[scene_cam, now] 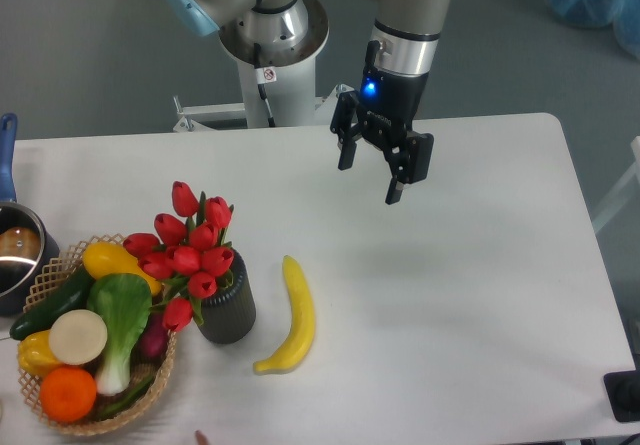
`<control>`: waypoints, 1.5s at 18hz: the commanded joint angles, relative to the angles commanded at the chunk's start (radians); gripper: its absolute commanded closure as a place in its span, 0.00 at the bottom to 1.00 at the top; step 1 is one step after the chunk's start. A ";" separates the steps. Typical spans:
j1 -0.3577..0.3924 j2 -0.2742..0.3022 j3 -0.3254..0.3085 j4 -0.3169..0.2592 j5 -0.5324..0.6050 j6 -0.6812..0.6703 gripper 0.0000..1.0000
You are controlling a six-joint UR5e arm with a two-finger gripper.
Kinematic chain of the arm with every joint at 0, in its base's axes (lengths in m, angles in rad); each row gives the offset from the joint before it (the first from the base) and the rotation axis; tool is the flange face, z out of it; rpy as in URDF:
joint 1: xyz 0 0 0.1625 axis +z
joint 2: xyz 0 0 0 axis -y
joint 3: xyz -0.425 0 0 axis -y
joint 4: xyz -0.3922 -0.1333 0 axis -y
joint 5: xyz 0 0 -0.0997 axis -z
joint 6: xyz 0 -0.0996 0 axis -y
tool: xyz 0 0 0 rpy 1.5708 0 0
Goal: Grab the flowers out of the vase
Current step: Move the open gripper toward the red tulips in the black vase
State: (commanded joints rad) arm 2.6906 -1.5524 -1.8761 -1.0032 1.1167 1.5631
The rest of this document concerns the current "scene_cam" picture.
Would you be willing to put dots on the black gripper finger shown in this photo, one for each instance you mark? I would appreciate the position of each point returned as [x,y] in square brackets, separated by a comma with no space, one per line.
[409,163]
[341,125]

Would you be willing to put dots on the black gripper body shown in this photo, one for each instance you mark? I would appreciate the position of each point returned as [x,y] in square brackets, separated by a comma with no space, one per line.
[387,105]

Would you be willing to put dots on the red tulip bouquet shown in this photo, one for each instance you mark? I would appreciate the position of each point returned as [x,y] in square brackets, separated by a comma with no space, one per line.
[187,253]

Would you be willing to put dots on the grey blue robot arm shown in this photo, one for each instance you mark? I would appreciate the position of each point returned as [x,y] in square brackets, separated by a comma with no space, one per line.
[403,40]

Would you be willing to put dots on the dark grey ribbed vase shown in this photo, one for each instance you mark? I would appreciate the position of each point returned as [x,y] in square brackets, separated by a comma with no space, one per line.
[230,314]

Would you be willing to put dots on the person fingertip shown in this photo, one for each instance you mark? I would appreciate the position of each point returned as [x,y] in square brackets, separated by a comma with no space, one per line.
[201,438]

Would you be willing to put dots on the yellow plastic banana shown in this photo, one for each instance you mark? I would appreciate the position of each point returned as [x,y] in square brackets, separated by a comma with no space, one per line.
[295,347]

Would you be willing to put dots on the yellow squash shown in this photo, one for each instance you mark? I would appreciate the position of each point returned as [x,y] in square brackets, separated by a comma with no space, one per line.
[104,258]

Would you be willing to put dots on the green bok choy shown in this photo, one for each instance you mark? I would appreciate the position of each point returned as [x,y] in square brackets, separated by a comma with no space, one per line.
[123,302]

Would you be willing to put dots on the purple red onion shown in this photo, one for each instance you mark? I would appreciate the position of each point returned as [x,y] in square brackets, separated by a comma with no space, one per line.
[154,340]

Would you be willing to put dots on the black device at table edge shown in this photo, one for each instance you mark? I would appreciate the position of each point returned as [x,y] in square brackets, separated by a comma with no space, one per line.
[623,394]

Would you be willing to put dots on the dark green cucumber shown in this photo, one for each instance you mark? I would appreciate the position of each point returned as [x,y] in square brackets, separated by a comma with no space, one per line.
[69,296]

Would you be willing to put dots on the green chili pepper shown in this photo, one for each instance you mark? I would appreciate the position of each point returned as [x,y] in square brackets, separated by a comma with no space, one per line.
[126,401]

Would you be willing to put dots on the woven wicker basket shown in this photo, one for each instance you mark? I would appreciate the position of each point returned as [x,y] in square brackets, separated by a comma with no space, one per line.
[53,275]

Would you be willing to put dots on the dark blue saucepan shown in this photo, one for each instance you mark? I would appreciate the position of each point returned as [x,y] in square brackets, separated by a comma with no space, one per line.
[26,245]

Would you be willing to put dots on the white round radish slice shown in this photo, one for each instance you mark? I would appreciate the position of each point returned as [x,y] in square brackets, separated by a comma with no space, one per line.
[78,337]

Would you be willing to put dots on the yellow bell pepper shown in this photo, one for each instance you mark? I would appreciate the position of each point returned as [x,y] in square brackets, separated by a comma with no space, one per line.
[35,355]

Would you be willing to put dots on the orange fruit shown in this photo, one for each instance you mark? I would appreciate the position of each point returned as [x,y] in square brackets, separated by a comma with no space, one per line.
[67,394]

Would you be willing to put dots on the white metal frame right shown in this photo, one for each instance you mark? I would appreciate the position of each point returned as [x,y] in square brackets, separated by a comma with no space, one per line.
[619,194]

